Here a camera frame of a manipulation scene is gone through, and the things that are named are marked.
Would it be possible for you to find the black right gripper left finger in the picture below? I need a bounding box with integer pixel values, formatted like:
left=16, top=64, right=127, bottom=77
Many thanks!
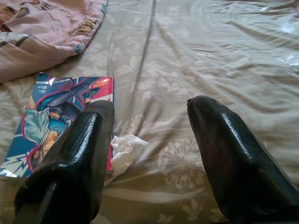
left=14, top=100, right=115, bottom=224

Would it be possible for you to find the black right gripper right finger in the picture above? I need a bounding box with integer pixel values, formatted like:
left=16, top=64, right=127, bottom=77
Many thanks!
left=186, top=95, right=299, bottom=224

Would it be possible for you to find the white tissue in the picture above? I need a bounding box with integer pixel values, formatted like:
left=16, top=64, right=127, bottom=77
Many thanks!
left=109, top=134, right=150, bottom=175

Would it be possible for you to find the colourful comic book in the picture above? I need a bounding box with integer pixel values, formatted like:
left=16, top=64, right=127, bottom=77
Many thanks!
left=0, top=72, right=115, bottom=179

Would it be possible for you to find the pink cartoon print blanket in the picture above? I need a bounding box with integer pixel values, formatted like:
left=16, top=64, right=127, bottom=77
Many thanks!
left=0, top=0, right=109, bottom=84

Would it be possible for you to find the grey floral bed sheet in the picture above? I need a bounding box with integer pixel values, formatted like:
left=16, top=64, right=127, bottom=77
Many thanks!
left=0, top=0, right=299, bottom=224

